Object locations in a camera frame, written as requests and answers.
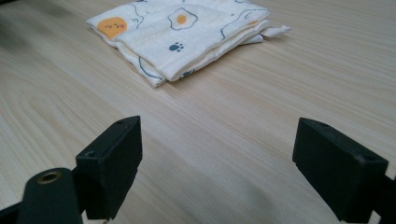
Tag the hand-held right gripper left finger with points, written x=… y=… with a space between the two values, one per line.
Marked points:
x=112 y=168

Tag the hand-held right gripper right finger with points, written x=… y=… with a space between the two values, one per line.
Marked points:
x=337 y=174

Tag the white printed cloth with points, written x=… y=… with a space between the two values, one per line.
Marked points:
x=183 y=34

